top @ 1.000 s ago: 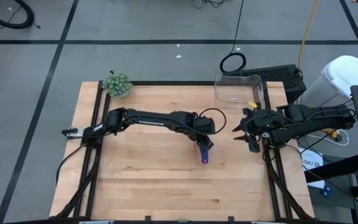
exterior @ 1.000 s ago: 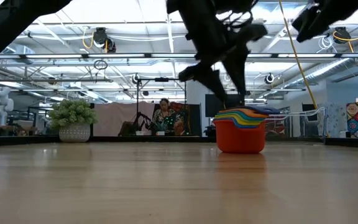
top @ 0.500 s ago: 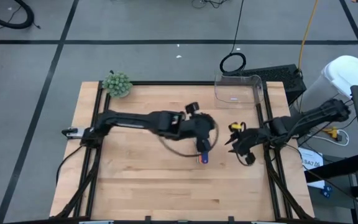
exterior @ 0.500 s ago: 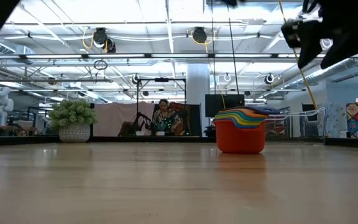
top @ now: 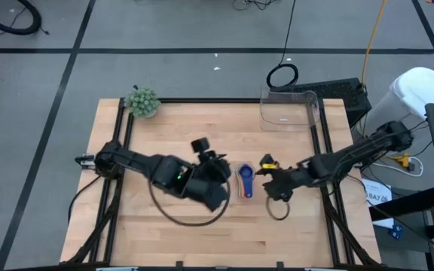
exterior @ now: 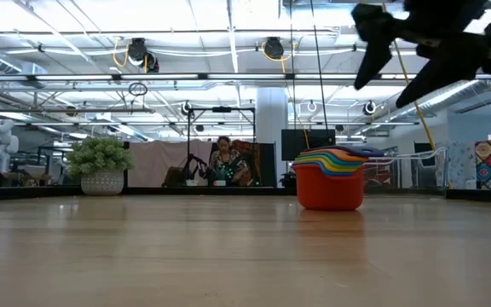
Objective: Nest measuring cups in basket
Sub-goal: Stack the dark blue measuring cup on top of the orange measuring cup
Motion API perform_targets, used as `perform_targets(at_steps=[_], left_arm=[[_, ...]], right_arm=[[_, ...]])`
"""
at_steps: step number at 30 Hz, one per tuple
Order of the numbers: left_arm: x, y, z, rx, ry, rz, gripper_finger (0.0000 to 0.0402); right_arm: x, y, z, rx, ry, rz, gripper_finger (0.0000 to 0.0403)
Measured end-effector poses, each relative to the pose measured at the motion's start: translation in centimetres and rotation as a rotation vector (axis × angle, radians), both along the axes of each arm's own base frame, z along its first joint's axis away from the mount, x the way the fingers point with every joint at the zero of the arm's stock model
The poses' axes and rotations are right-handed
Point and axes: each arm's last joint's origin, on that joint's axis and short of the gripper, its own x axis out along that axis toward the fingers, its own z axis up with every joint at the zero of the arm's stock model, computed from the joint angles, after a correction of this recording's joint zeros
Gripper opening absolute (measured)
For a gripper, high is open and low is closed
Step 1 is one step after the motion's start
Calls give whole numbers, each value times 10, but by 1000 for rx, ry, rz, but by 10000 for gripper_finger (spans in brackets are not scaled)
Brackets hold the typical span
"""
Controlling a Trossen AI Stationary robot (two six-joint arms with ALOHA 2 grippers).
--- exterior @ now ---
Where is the clear plastic basket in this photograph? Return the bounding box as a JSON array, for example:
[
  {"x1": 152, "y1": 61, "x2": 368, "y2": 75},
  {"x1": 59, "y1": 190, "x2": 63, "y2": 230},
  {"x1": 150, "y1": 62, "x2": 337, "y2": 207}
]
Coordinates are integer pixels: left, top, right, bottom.
[{"x1": 362, "y1": 145, "x2": 451, "y2": 192}]

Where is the pink cloth screen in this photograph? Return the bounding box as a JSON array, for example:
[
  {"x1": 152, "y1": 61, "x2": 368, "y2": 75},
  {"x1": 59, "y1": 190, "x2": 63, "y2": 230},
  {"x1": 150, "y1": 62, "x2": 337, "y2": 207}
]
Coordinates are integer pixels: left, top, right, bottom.
[{"x1": 126, "y1": 139, "x2": 214, "y2": 188}]

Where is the orange measuring cup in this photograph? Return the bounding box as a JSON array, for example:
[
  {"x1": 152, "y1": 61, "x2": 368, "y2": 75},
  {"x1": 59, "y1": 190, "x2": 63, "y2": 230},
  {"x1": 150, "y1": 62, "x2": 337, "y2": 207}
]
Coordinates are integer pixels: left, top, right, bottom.
[{"x1": 298, "y1": 148, "x2": 370, "y2": 163}]

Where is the black ceiling cable reel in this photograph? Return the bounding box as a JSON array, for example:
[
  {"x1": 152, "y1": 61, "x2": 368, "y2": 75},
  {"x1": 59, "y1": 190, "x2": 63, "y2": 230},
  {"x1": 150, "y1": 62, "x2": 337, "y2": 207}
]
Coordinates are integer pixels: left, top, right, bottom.
[
  {"x1": 262, "y1": 36, "x2": 286, "y2": 61},
  {"x1": 125, "y1": 37, "x2": 161, "y2": 74}
]

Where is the yellow measuring cup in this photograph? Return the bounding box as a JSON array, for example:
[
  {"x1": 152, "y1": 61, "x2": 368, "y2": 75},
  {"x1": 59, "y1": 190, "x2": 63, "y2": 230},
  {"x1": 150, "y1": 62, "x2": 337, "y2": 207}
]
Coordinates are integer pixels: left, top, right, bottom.
[{"x1": 295, "y1": 160, "x2": 365, "y2": 174}]

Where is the red patterned cloth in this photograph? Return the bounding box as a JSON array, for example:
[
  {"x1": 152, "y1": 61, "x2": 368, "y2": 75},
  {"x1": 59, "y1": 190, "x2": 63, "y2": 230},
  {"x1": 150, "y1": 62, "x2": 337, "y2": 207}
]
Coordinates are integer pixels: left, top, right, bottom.
[{"x1": 229, "y1": 139, "x2": 264, "y2": 188}]

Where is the red measuring cup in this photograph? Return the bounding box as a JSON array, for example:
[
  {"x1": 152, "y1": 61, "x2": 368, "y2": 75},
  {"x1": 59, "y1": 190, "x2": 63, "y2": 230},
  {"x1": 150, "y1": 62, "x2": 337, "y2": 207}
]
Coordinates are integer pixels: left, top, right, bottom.
[{"x1": 292, "y1": 163, "x2": 366, "y2": 211}]

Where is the black metal table frame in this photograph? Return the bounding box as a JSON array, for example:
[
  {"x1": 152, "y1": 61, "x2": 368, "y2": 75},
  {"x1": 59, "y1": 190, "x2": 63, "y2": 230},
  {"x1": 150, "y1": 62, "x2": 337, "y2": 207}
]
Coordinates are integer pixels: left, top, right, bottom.
[{"x1": 0, "y1": 185, "x2": 491, "y2": 203}]

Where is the black hanging cable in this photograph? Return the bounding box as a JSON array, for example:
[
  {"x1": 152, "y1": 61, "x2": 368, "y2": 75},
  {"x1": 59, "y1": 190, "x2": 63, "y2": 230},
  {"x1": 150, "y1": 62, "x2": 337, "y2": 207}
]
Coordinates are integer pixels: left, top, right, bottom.
[{"x1": 308, "y1": 0, "x2": 331, "y2": 132}]

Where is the white pillar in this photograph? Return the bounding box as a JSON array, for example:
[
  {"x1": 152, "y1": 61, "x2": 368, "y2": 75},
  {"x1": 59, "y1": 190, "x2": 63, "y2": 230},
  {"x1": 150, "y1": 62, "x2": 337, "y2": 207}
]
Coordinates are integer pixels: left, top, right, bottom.
[{"x1": 255, "y1": 87, "x2": 290, "y2": 188}]

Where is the yellow hanging cable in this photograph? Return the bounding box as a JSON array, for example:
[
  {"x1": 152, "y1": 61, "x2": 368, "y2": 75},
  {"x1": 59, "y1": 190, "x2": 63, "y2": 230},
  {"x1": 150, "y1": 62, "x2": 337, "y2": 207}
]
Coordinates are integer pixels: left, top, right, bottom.
[{"x1": 380, "y1": 0, "x2": 438, "y2": 151}]

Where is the green measuring cup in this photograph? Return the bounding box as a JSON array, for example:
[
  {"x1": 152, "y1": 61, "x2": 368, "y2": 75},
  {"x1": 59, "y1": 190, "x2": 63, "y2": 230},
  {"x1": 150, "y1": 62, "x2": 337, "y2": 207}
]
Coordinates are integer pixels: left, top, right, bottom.
[{"x1": 294, "y1": 158, "x2": 367, "y2": 171}]

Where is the black overhead rig frame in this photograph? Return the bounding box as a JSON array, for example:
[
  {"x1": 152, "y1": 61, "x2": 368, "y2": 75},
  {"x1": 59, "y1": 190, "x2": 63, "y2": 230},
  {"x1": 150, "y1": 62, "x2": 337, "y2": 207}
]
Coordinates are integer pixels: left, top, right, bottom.
[{"x1": 186, "y1": 105, "x2": 257, "y2": 148}]

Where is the black monitor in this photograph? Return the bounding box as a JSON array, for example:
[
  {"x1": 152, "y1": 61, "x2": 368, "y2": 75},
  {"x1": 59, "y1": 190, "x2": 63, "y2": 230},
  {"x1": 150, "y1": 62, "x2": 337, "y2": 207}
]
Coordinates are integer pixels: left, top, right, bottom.
[{"x1": 280, "y1": 128, "x2": 338, "y2": 163}]

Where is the person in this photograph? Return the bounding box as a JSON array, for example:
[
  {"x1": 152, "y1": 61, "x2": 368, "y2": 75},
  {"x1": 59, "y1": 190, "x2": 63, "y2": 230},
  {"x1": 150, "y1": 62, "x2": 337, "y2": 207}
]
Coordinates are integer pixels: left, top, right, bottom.
[{"x1": 208, "y1": 135, "x2": 251, "y2": 188}]

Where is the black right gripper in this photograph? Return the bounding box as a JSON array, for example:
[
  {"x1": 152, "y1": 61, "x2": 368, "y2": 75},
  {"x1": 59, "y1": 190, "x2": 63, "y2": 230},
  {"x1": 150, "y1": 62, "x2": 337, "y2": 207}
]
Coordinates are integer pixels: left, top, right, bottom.
[{"x1": 350, "y1": 0, "x2": 491, "y2": 109}]

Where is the pale floral cloth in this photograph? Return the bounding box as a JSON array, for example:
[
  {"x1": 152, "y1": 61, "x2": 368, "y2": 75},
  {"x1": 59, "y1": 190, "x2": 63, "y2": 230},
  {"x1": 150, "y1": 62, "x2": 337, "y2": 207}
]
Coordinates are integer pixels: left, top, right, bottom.
[{"x1": 435, "y1": 140, "x2": 477, "y2": 189}]

